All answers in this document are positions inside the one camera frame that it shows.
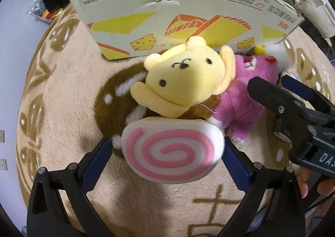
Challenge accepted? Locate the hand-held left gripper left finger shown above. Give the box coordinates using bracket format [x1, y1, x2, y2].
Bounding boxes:
[26, 138, 116, 237]

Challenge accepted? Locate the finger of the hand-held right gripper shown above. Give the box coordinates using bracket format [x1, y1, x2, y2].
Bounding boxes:
[247, 76, 311, 125]
[281, 74, 335, 120]

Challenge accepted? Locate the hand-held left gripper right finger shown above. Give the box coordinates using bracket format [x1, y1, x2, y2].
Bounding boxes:
[216, 138, 307, 237]

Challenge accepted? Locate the white fluffy plush toy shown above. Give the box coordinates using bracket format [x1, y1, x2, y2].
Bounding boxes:
[254, 43, 293, 76]

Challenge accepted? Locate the pink swirl roll plush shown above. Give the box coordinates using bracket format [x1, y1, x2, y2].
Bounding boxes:
[121, 116, 225, 184]

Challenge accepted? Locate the yellow bear plush toy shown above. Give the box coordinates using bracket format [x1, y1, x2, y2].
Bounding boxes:
[130, 36, 236, 120]

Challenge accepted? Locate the printed cardboard box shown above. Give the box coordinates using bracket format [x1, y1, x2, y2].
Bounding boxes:
[66, 0, 305, 61]

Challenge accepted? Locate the person's right hand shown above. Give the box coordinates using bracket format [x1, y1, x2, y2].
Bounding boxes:
[297, 166, 335, 216]

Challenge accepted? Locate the beige patterned blanket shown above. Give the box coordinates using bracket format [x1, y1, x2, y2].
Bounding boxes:
[16, 4, 335, 237]

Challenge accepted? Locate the plastic bag of toys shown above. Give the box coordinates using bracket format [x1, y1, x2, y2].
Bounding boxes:
[27, 0, 66, 22]

